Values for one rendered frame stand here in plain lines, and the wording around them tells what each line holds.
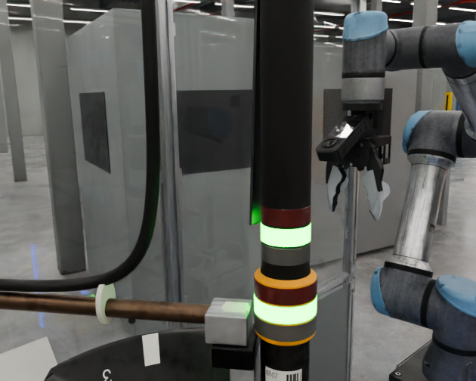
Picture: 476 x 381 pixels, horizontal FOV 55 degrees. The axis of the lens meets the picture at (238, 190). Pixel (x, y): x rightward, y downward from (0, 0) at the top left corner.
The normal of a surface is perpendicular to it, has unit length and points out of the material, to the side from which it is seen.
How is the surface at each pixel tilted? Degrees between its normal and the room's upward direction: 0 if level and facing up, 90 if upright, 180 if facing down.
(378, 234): 90
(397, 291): 66
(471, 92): 148
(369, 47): 90
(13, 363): 50
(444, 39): 77
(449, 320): 90
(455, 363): 72
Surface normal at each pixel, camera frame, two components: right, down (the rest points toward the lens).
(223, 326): -0.18, 0.21
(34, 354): 0.53, -0.52
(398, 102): 0.50, 0.17
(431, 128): -0.60, -0.23
